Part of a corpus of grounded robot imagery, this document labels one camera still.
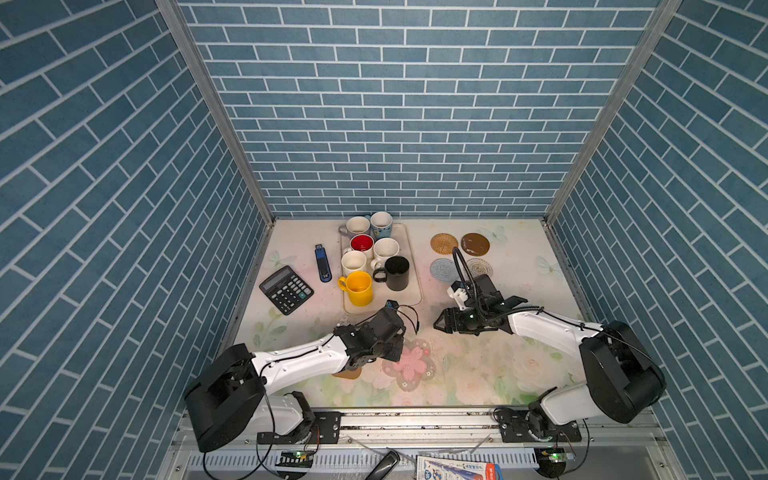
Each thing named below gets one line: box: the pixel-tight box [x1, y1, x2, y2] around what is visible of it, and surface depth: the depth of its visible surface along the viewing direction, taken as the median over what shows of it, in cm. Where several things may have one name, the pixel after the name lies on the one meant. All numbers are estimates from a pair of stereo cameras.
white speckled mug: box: [371, 237, 400, 271], surface depth 104 cm
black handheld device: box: [365, 450, 401, 480], surface depth 67 cm
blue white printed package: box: [416, 455, 503, 480], surface depth 69 cm
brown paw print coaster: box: [332, 367, 362, 380], surface depth 84 cm
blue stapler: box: [314, 244, 332, 283], surface depth 110 cm
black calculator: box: [259, 265, 315, 316], surface depth 100 cm
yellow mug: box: [338, 270, 373, 307], surface depth 95 cm
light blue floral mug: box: [370, 211, 393, 242], surface depth 110 cm
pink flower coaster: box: [382, 339, 436, 392], surface depth 86 cm
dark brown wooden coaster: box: [461, 233, 490, 257], surface depth 114 cm
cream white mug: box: [341, 247, 367, 277], surface depth 100 cm
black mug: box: [373, 256, 410, 291], surface depth 99 cm
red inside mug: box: [350, 234, 375, 260], surface depth 106 cm
